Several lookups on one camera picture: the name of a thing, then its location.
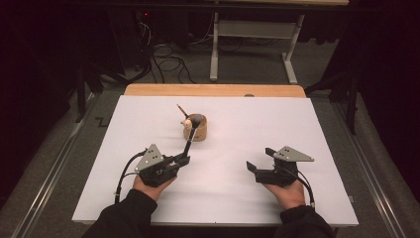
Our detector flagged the round wooden brush holder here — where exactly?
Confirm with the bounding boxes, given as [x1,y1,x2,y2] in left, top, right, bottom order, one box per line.
[180,113,208,143]

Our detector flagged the aluminium floor rail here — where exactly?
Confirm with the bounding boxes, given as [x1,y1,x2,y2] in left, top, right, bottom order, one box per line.
[11,93,101,238]
[332,102,410,238]

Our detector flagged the white table board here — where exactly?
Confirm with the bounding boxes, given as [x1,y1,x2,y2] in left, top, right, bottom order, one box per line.
[71,94,360,228]

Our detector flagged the black computer case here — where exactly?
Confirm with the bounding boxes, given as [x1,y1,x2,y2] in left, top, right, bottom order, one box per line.
[108,8,154,76]

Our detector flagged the person's right hand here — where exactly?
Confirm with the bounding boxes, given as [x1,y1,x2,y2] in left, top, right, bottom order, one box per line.
[262,179,307,210]

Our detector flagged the thin black orange-tipped brush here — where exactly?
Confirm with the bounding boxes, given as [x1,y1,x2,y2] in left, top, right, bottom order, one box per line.
[175,103,190,120]

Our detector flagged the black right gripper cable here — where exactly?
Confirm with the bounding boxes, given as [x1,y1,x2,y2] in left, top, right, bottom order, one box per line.
[272,164,316,209]

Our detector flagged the person's left hand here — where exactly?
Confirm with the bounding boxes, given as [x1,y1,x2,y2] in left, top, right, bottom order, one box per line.
[132,164,178,202]

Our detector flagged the black stand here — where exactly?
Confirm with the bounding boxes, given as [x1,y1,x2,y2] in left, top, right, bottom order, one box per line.
[304,70,362,136]
[74,61,104,124]

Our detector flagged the black floor cables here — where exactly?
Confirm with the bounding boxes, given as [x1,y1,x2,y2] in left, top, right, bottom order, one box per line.
[150,42,198,85]

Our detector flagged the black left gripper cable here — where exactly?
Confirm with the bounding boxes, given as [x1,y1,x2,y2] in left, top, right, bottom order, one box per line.
[113,149,149,204]

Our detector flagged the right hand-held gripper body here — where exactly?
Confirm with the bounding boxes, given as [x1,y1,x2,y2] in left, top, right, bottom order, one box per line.
[255,145,316,188]

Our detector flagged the white metal desk frame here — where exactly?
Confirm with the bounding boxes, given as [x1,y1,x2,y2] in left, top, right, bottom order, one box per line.
[204,0,351,85]

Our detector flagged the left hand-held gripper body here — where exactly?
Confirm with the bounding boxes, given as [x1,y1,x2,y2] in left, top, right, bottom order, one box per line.
[134,143,182,188]

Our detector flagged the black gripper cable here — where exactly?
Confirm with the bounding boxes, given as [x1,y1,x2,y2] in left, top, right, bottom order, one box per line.
[113,149,149,204]
[272,164,316,209]

